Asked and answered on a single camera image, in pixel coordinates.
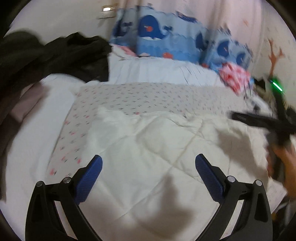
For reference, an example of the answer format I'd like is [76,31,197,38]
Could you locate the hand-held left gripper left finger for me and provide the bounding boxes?
[25,154,103,241]

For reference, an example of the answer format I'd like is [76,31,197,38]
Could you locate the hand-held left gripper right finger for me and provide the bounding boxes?
[195,153,273,241]

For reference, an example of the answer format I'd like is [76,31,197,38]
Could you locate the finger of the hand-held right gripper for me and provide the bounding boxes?
[231,111,281,132]

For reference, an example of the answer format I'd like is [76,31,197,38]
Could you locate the cream quilted jacket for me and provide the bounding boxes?
[80,106,287,241]

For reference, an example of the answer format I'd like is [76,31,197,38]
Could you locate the person's right hand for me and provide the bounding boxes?
[273,146,296,198]

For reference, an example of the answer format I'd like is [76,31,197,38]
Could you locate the paper clothing tags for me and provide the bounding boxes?
[247,92,274,112]

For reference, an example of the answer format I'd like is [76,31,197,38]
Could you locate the pink red striped cloth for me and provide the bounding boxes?
[218,62,253,96]

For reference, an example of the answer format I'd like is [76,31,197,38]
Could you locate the floral bed sheet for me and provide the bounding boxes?
[47,82,256,179]

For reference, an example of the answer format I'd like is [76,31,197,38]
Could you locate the white striped duvet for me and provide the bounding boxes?
[108,45,223,85]

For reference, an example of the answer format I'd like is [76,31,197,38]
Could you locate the black fuzzy garment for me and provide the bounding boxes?
[43,32,112,83]

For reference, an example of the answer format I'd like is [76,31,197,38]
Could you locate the whale print curtain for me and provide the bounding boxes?
[109,0,296,78]

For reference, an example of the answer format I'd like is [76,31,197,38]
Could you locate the dark green knit garment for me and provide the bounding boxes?
[0,30,48,98]

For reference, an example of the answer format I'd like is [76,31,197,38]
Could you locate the wall socket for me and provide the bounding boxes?
[98,5,116,19]

